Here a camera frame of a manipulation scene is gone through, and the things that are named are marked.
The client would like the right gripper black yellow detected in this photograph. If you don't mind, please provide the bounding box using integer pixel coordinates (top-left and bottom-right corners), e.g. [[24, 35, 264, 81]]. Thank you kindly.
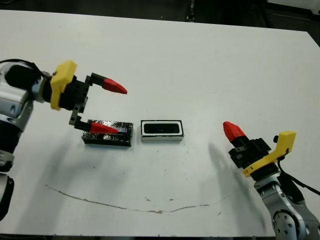
[[222, 121, 297, 182]]

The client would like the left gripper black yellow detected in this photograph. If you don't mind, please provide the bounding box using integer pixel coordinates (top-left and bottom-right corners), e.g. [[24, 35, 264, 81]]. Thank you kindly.
[[43, 60, 129, 135]]

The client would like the small black camera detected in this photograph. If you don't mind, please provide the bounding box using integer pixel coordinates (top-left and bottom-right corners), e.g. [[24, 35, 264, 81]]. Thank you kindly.
[[144, 122, 180, 135]]

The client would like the white box base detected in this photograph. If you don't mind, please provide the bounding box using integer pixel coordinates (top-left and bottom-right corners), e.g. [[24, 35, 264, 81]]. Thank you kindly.
[[140, 119, 183, 143]]

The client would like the black glossy box lid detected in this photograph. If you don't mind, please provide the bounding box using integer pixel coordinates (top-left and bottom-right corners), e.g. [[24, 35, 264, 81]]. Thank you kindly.
[[82, 119, 134, 147]]

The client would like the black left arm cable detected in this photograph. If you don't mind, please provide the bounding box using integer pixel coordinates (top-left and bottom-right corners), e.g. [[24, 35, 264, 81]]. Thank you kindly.
[[0, 58, 55, 81]]

